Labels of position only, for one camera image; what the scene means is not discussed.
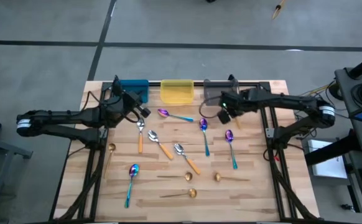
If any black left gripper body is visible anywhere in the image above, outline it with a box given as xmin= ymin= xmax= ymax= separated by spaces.
xmin=114 ymin=89 xmax=144 ymax=119

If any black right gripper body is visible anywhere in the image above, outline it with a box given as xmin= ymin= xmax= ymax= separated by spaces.
xmin=220 ymin=88 xmax=251 ymax=112

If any iridescent spoon with teal handle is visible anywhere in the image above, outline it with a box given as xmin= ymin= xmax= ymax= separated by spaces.
xmin=199 ymin=118 xmax=211 ymax=157
xmin=157 ymin=108 xmax=195 ymax=123
xmin=225 ymin=129 xmax=239 ymax=170
xmin=124 ymin=163 xmax=141 ymax=209

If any slender gold spoon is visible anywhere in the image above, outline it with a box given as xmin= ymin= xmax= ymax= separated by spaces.
xmin=156 ymin=172 xmax=193 ymax=182
xmin=159 ymin=188 xmax=198 ymax=199
xmin=103 ymin=142 xmax=117 ymax=180
xmin=213 ymin=172 xmax=251 ymax=183

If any blue plastic bin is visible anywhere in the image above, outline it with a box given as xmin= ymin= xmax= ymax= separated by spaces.
xmin=118 ymin=79 xmax=150 ymax=105

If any grey plastic bin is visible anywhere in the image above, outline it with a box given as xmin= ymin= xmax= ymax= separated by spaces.
xmin=203 ymin=78 xmax=240 ymax=106

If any yellow plastic bin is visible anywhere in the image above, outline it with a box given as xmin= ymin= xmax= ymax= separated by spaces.
xmin=160 ymin=79 xmax=195 ymax=105

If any wooden stick with black band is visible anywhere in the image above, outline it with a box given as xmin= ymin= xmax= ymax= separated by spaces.
xmin=271 ymin=0 xmax=286 ymax=20

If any black round base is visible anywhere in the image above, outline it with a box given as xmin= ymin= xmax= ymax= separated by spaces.
xmin=328 ymin=82 xmax=343 ymax=102

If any white box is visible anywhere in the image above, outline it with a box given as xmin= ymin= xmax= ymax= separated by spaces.
xmin=307 ymin=139 xmax=349 ymax=180

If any grey equipment cart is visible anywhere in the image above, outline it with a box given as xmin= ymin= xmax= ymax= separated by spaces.
xmin=334 ymin=67 xmax=362 ymax=154

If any grey metal side table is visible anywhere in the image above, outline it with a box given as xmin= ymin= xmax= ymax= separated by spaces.
xmin=0 ymin=133 xmax=34 ymax=223

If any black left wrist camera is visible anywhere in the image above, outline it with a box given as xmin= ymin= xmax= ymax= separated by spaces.
xmin=138 ymin=105 xmax=152 ymax=119

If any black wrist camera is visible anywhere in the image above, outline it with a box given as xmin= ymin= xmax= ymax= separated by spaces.
xmin=138 ymin=105 xmax=152 ymax=119
xmin=216 ymin=109 xmax=232 ymax=126

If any black left wrist camera cable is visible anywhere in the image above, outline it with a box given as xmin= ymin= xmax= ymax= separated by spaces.
xmin=125 ymin=107 xmax=142 ymax=124

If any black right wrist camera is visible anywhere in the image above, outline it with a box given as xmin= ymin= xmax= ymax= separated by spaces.
xmin=216 ymin=109 xmax=232 ymax=126

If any black aluminium table frame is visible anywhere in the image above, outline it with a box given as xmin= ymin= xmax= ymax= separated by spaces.
xmin=49 ymin=73 xmax=321 ymax=223

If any yellow hanging cable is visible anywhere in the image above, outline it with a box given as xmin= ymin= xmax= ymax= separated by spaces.
xmin=297 ymin=80 xmax=337 ymax=98

